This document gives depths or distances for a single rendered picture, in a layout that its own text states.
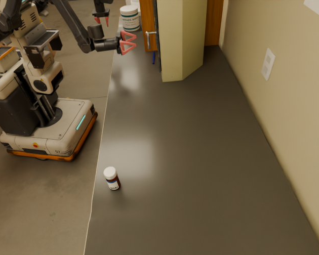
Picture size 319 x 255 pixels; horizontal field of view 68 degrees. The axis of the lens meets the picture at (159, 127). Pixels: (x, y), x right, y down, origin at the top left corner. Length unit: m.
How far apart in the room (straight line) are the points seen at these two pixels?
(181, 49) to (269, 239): 0.89
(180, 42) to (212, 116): 0.39
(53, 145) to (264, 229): 1.72
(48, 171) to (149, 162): 1.52
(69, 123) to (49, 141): 0.24
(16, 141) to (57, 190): 0.56
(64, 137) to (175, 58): 1.25
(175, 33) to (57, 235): 1.57
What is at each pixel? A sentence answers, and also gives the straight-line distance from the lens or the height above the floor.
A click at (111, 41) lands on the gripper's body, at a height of 1.18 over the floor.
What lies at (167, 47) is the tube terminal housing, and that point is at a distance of 1.22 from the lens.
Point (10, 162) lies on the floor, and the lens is 2.62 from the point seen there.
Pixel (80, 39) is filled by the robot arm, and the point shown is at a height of 1.19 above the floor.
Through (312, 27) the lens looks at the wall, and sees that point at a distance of 0.86.
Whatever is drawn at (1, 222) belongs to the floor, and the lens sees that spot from 2.27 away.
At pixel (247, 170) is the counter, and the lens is 0.95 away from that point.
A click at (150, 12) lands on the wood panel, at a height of 1.18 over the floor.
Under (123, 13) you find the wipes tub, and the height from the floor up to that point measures 1.07.
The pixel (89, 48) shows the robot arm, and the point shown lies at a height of 1.16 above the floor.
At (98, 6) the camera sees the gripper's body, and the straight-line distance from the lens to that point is 1.62.
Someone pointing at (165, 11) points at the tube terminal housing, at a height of 1.31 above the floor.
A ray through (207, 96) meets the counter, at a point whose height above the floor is 0.94.
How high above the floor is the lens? 1.70
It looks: 46 degrees down
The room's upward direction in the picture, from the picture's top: 6 degrees counter-clockwise
